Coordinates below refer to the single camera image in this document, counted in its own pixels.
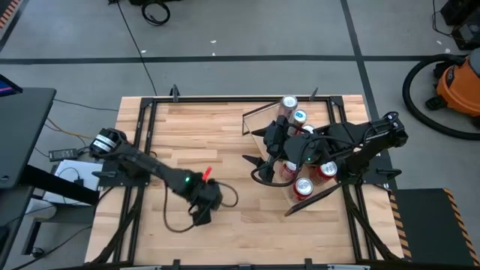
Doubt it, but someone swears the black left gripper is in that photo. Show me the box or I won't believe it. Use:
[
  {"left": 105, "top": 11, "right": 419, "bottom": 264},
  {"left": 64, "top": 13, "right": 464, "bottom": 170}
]
[{"left": 187, "top": 179, "right": 224, "bottom": 227}]

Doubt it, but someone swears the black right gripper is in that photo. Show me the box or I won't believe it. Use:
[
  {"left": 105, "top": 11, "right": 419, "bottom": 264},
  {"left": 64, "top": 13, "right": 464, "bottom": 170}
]
[{"left": 241, "top": 115, "right": 288, "bottom": 184}]

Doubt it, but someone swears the red Coke Zero can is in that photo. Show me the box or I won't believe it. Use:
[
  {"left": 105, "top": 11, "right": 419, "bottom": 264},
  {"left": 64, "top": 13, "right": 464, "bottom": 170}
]
[{"left": 279, "top": 160, "right": 298, "bottom": 181}]

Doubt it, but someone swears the silver can with blue tab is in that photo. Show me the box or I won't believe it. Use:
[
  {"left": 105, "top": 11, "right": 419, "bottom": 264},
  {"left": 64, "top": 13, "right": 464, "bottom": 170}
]
[{"left": 288, "top": 108, "right": 308, "bottom": 132}]

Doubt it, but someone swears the red Coca-Cola original can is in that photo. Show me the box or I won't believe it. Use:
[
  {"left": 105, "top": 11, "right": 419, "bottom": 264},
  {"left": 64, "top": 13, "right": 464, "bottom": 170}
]
[{"left": 291, "top": 177, "right": 315, "bottom": 203}]

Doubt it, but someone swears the red soda can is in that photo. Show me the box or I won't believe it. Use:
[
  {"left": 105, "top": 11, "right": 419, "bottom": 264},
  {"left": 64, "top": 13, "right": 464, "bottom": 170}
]
[{"left": 310, "top": 160, "right": 338, "bottom": 187}]

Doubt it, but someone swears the wooden shelf with black legs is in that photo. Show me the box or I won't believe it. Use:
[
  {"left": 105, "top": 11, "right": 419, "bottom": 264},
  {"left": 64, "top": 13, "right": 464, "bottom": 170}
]
[{"left": 241, "top": 100, "right": 343, "bottom": 218}]

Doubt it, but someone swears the white paper sheet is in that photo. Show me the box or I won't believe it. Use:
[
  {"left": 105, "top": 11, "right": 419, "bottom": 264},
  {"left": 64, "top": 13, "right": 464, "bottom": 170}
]
[{"left": 42, "top": 159, "right": 104, "bottom": 206}]

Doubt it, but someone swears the black desk crossbar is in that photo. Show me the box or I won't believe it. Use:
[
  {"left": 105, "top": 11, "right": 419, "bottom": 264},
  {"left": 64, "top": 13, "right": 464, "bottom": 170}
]
[{"left": 20, "top": 164, "right": 101, "bottom": 206}]

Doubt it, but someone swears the black power adapter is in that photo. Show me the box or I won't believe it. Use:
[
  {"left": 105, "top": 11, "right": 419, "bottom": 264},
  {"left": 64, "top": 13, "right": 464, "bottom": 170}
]
[{"left": 48, "top": 148, "right": 80, "bottom": 163}]

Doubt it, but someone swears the orange shop vacuum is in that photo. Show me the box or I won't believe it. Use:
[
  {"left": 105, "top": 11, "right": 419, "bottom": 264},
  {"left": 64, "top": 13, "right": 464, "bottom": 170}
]
[
  {"left": 425, "top": 47, "right": 480, "bottom": 128},
  {"left": 401, "top": 53, "right": 480, "bottom": 142}
]

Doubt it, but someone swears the black mat with hazard stripes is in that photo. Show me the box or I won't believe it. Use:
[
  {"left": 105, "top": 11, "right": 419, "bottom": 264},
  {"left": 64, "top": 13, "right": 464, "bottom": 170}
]
[{"left": 388, "top": 187, "right": 480, "bottom": 268}]

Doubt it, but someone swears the black desk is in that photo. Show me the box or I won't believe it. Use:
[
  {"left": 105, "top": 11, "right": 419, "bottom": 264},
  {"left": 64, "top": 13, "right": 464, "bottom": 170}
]
[{"left": 0, "top": 87, "right": 57, "bottom": 191}]

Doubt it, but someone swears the monitor with blue screen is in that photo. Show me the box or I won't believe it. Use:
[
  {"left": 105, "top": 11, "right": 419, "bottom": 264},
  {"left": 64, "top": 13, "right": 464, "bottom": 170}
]
[{"left": 0, "top": 73, "right": 23, "bottom": 98}]

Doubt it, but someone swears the black equipment case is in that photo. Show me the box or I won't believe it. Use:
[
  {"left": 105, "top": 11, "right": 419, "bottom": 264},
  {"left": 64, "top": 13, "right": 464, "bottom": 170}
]
[{"left": 440, "top": 0, "right": 480, "bottom": 52}]

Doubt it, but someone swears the orange black hazard strip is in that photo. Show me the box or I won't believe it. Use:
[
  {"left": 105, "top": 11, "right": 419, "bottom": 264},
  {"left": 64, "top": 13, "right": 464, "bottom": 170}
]
[{"left": 0, "top": 0, "right": 22, "bottom": 30}]

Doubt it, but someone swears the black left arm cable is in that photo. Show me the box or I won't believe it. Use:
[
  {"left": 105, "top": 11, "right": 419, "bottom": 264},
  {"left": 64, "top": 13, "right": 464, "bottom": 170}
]
[{"left": 163, "top": 179, "right": 240, "bottom": 234}]

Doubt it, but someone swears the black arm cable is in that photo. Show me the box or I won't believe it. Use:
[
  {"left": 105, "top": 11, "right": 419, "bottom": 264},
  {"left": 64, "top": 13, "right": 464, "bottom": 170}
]
[
  {"left": 163, "top": 179, "right": 240, "bottom": 234},
  {"left": 250, "top": 127, "right": 302, "bottom": 188}
]

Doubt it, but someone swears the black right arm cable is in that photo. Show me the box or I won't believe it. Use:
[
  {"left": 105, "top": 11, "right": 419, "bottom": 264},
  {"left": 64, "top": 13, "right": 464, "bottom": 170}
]
[{"left": 250, "top": 127, "right": 302, "bottom": 188}]

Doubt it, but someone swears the black metal table frame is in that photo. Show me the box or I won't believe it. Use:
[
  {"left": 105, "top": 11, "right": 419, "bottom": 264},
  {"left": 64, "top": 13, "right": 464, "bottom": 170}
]
[{"left": 89, "top": 95, "right": 406, "bottom": 270}]

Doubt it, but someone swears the long black floor cable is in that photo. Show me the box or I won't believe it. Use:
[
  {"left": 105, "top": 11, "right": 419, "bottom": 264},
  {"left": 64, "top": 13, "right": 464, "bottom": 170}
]
[{"left": 115, "top": 0, "right": 158, "bottom": 97}]

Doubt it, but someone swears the yellow floor cable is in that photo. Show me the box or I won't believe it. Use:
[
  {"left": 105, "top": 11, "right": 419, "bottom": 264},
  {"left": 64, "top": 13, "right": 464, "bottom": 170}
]
[{"left": 44, "top": 118, "right": 97, "bottom": 142}]

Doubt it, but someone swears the coiled black cable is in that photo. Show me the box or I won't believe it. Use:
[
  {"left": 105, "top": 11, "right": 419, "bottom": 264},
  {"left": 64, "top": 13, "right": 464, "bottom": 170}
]
[{"left": 140, "top": 1, "right": 172, "bottom": 27}]

